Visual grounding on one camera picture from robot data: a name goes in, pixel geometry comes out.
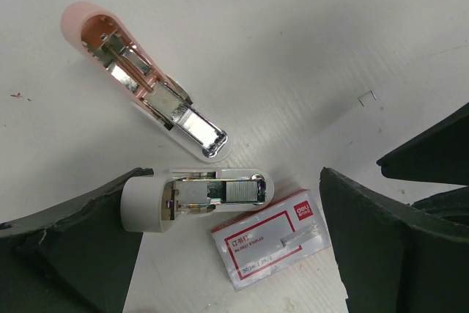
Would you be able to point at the red white staple box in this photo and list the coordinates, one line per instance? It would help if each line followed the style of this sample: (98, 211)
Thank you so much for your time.
(255, 245)

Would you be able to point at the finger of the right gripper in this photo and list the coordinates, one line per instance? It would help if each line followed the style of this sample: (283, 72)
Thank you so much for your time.
(438, 155)
(450, 205)

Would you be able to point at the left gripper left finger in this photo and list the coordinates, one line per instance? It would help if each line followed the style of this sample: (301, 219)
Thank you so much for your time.
(72, 257)

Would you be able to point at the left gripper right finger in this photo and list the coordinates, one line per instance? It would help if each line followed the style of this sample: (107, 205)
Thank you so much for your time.
(391, 256)

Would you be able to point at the staple strips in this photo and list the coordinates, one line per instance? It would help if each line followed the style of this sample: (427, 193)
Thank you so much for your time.
(246, 191)

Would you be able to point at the white stapler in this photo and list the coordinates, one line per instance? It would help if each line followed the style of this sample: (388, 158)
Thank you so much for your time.
(153, 203)

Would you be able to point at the loose single staple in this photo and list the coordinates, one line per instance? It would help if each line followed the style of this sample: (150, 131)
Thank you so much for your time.
(367, 98)

